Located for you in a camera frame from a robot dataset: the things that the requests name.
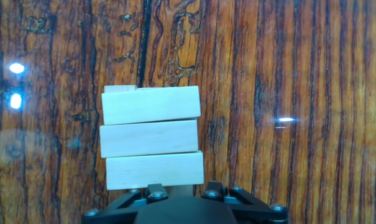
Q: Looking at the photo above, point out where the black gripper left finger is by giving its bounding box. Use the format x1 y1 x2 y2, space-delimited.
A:
81 183 169 224

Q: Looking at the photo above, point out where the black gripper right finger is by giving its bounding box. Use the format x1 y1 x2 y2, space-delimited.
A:
201 181 290 224

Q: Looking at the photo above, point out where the light wooden Jenga block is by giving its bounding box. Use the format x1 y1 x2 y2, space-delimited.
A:
99 119 199 159
104 85 137 93
167 184 197 198
105 151 205 191
101 85 202 126

